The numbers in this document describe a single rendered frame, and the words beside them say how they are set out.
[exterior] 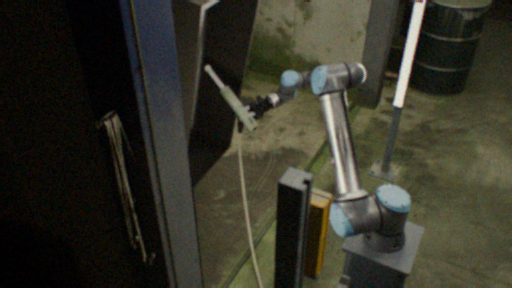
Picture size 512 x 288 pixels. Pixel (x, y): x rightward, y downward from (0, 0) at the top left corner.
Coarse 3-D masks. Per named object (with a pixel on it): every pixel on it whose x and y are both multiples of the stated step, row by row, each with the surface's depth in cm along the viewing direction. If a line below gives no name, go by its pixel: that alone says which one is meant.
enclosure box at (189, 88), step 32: (192, 0) 181; (224, 0) 244; (256, 0) 235; (192, 32) 188; (224, 32) 254; (192, 64) 198; (224, 64) 266; (192, 96) 209; (192, 128) 307; (224, 128) 294; (192, 160) 285
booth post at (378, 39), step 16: (384, 0) 364; (384, 16) 370; (368, 32) 384; (384, 32) 377; (368, 48) 391; (384, 48) 384; (368, 64) 399; (384, 64) 399; (368, 80) 407; (368, 96) 415
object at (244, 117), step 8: (208, 72) 264; (216, 80) 260; (224, 88) 256; (224, 96) 256; (232, 96) 254; (232, 104) 252; (240, 104) 252; (240, 112) 249; (240, 120) 253; (248, 120) 247; (240, 128) 262; (248, 128) 248
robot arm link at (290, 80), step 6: (288, 72) 253; (294, 72) 254; (282, 78) 252; (288, 78) 252; (294, 78) 252; (300, 78) 254; (282, 84) 254; (288, 84) 252; (294, 84) 252; (300, 84) 255; (282, 90) 258; (288, 90) 256
